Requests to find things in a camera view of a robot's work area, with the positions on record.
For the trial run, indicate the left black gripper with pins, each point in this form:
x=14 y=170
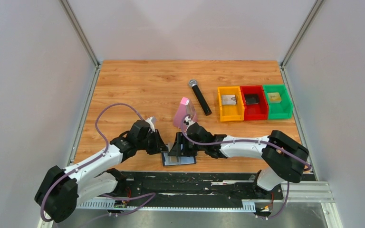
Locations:
x=159 y=146

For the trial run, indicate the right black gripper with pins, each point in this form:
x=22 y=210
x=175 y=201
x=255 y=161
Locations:
x=177 y=150

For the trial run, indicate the blue leather card holder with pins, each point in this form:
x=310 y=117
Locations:
x=185 y=160

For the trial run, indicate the gold VIP card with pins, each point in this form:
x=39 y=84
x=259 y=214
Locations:
x=174 y=160

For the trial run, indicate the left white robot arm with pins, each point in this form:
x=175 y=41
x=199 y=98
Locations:
x=62 y=189

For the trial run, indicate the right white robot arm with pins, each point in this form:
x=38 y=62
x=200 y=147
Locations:
x=286 y=158

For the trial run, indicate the white cards in yellow bin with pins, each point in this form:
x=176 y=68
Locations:
x=228 y=100

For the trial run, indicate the black cards in red bin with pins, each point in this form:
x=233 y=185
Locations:
x=251 y=99

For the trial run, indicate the gold cards in green bin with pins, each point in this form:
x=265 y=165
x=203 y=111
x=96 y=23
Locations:
x=274 y=97

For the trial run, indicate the pink metronome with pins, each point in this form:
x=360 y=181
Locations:
x=185 y=109

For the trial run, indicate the yellow plastic bin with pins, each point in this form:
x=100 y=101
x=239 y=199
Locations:
x=230 y=113

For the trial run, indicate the black microphone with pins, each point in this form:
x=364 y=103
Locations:
x=193 y=84

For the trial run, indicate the red plastic bin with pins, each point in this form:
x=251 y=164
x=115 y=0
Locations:
x=256 y=111

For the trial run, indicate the green plastic bin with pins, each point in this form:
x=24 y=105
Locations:
x=282 y=109

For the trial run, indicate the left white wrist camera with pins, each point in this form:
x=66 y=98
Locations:
x=151 y=120

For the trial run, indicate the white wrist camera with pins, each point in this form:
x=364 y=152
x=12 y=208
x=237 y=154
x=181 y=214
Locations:
x=188 y=121
x=151 y=120

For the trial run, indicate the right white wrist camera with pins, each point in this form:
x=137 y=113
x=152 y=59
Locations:
x=188 y=121

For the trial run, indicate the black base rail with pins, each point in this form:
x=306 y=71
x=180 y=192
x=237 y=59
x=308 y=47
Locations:
x=192 y=189

